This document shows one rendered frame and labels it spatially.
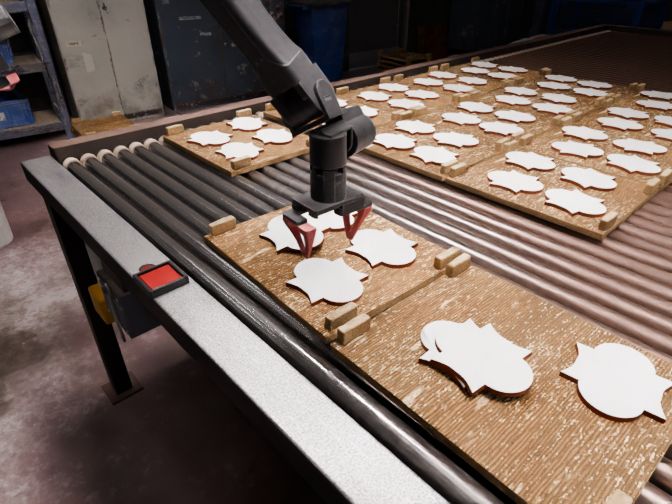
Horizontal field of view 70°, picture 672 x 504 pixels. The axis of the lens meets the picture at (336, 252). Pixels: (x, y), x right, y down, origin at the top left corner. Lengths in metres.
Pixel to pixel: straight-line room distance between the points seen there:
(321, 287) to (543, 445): 0.42
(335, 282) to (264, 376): 0.22
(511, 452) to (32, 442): 1.72
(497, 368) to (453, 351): 0.06
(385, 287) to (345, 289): 0.08
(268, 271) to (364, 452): 0.40
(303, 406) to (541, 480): 0.31
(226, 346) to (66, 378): 1.50
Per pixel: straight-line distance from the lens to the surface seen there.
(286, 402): 0.70
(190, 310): 0.88
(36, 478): 1.97
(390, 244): 0.97
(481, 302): 0.86
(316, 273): 0.88
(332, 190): 0.74
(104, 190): 1.39
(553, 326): 0.85
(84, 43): 5.14
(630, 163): 1.58
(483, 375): 0.70
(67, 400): 2.16
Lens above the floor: 1.45
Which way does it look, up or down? 32 degrees down
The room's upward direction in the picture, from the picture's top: straight up
